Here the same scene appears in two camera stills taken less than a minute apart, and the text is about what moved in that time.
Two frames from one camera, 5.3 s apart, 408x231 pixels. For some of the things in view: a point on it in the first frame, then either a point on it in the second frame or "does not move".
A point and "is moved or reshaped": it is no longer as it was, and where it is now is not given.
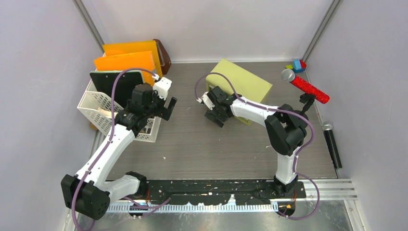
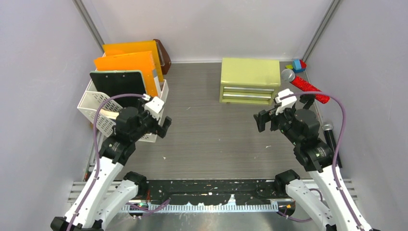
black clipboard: x=124 y=86 does not move
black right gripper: x=211 y=114 → x=262 y=116
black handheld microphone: x=327 y=129 does not move
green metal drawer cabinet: x=248 y=86 is moved or reshaped
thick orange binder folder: x=143 y=61 does not move
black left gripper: x=163 y=112 → x=156 y=129
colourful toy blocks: x=298 y=66 does not move
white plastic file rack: x=96 y=109 does not move
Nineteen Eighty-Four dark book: x=107 y=113 does not move
